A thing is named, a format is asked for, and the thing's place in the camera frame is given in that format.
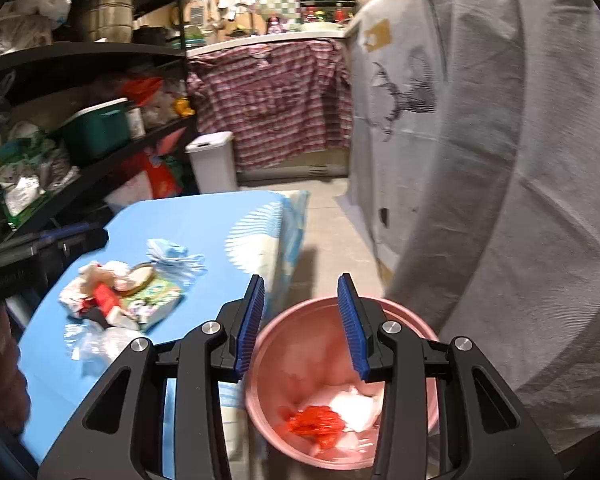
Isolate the red plaid cloth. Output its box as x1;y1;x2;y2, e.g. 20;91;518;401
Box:
186;40;352;171

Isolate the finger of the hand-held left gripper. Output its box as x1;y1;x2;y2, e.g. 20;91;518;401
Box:
54;228;110;266
38;222;92;242

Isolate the metal pot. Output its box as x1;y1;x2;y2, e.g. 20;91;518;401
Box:
77;0;137;43

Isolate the jar with white label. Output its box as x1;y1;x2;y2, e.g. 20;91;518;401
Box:
126;106;147;138

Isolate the white tissue in bucket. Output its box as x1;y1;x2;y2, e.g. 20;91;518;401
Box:
327;385;386;433

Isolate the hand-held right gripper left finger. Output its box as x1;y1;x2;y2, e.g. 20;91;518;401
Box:
36;274;266;480

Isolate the white pedal bin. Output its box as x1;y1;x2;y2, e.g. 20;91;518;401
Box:
185;131;240;195

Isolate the white wrapper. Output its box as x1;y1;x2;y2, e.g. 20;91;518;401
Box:
57;280;96;316

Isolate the red crumpled wrapper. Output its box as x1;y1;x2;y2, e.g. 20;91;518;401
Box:
280;402;348;453

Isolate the orange sack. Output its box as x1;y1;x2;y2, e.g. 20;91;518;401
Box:
142;152;186;198

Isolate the black shelf rack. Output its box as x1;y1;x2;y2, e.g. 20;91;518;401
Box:
0;0;201;241

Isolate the grey deer print cloth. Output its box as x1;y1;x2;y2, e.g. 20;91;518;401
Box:
345;0;600;453

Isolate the green storage box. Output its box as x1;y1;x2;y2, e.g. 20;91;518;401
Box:
60;99;132;161

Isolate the red plastic bag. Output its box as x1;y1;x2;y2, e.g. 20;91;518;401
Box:
120;76;163;106

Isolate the green snack packet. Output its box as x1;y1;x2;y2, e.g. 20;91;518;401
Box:
0;132;48;221

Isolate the white sack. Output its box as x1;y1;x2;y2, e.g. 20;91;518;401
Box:
105;172;153;213

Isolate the white tissue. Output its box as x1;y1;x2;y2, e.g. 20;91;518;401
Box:
327;385;386;433
77;260;136;293

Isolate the beige sack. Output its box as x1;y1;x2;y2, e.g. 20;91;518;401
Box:
0;12;53;53

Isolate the green tissue packet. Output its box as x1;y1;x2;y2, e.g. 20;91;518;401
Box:
122;280;183;333

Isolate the pink plastic bucket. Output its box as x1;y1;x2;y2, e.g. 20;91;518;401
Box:
244;296;441;471

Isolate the blue face mask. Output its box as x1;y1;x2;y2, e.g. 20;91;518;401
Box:
145;238;206;281

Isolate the small red box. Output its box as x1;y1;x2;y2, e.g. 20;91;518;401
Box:
92;282;123;316

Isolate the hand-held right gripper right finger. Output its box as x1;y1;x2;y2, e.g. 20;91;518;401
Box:
336;273;566;480

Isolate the rack of bottles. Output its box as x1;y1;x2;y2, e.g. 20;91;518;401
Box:
299;0;356;23

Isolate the clear plastic bag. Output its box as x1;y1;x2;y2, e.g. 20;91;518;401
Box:
62;317;146;363

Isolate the black pan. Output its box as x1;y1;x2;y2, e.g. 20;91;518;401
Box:
132;25;171;46

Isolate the metal jar lid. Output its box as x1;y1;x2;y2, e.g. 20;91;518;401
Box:
115;262;156;293

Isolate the person's left hand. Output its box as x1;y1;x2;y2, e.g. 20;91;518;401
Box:
0;304;32;437

